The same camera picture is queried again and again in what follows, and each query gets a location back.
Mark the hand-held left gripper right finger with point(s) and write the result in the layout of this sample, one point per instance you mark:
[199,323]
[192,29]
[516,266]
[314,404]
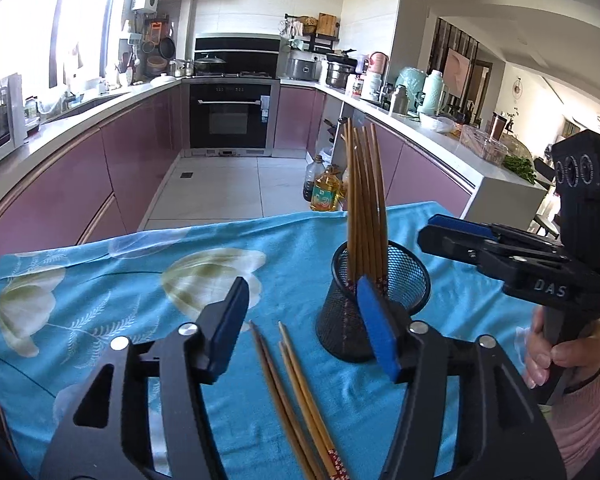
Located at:
[375,322]

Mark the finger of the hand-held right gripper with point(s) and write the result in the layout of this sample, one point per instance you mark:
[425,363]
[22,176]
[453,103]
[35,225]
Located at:
[445,245]
[460,224]

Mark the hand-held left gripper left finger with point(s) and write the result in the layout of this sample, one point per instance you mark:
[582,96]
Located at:
[227,320]

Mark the black mesh utensil holder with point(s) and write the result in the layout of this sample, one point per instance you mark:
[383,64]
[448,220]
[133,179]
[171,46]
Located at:
[410,280]

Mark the group of wooden chopsticks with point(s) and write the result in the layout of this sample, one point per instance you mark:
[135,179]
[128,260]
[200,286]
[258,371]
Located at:
[310,390]

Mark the person's right forearm pink sleeve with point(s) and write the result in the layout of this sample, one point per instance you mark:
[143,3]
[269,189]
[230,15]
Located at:
[590,420]

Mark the person's right hand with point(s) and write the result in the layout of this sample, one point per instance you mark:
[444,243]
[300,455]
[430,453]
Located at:
[580,355]

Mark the pink base cabinets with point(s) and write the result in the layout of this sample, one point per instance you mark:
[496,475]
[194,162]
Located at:
[420,170]
[105,170]

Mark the bunch of green vegetables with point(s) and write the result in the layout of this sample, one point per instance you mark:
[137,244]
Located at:
[520,169]

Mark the clear plastic food container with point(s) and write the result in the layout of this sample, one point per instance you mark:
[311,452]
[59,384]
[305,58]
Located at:
[482,145]

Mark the blue floral tablecloth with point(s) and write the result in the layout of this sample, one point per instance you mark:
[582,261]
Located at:
[130,310]

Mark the white plastic bag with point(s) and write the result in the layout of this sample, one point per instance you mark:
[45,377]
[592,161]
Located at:
[437,122]

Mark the brown tumbler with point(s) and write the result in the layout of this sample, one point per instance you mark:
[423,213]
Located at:
[498,126]

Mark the yellow cooking oil bottle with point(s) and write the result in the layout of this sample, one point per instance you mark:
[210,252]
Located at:
[326,192]

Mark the mint green thermos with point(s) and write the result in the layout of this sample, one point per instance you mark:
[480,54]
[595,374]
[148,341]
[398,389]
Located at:
[430,92]

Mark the stainless steel thermos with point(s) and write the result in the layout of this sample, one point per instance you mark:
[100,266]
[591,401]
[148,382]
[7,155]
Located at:
[400,100]

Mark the dark sauce bottle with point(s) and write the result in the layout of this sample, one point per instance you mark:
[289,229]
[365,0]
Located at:
[310,180]

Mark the white jar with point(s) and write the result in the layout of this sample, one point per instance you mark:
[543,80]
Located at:
[372,86]

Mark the pink electric kettle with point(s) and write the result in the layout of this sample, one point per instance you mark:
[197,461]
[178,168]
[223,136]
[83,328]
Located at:
[378,62]

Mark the stainless steel stock pot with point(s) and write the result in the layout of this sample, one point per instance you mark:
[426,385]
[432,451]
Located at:
[340,75]

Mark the black built-in oven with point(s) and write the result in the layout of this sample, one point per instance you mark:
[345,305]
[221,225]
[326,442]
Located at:
[230,115]

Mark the silver rice cooker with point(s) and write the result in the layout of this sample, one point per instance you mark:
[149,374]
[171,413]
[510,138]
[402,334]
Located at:
[302,67]

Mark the wooden cutting board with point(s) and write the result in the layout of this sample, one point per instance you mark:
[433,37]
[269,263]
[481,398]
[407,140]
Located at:
[326,24]

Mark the white kitchen countertop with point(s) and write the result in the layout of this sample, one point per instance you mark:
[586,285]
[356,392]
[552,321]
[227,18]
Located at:
[70,125]

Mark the black wok with lid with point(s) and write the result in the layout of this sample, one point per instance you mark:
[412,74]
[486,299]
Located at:
[210,64]

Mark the black range hood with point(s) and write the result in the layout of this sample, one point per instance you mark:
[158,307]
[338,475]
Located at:
[240,52]

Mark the hanging black frying pan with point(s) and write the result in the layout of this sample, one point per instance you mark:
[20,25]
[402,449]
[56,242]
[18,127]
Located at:
[167,48]

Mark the silver microwave oven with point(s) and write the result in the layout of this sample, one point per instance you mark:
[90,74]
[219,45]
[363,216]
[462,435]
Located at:
[0,120]

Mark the kitchen window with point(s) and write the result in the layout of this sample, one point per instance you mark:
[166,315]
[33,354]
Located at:
[30,20]

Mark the wall clock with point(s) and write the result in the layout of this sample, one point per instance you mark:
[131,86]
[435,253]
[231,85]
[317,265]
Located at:
[517,87]

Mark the pink wall painting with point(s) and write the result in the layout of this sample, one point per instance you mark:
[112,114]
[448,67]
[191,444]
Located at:
[458,72]

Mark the black wall rack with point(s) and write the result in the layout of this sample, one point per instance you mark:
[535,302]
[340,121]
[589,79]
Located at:
[320,40]

